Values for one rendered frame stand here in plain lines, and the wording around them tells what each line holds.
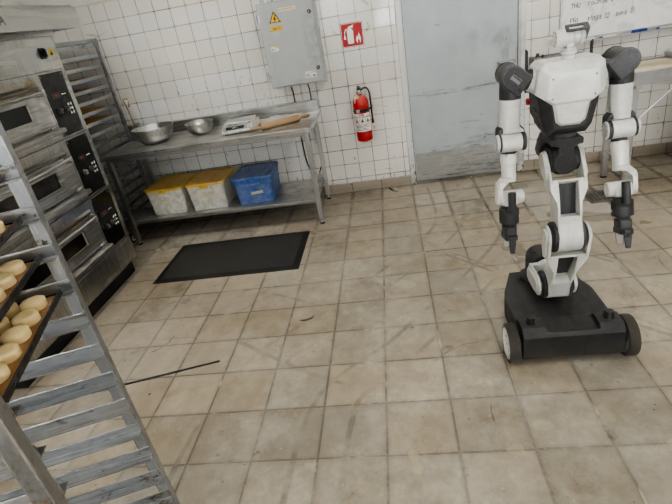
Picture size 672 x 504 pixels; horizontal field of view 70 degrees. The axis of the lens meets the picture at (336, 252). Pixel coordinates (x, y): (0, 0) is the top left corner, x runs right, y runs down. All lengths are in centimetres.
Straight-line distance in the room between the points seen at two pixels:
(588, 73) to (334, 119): 300
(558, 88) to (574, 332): 110
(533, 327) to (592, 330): 26
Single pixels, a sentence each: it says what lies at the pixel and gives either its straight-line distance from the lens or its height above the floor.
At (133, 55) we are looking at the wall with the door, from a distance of 525.
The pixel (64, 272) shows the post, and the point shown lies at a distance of 123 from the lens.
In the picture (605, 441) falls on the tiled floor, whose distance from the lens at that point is 231.
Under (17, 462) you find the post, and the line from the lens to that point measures 92.
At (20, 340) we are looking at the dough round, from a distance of 110.
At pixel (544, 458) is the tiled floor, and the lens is 221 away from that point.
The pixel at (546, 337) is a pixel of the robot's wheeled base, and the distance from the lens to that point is 248.
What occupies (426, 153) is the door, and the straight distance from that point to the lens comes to 494.
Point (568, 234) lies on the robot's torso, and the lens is 236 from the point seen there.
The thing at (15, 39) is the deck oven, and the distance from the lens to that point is 382.
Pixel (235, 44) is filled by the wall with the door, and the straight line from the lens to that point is 489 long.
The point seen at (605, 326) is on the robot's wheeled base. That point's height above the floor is 20.
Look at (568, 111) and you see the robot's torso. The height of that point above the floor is 117.
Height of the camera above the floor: 168
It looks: 26 degrees down
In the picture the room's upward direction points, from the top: 10 degrees counter-clockwise
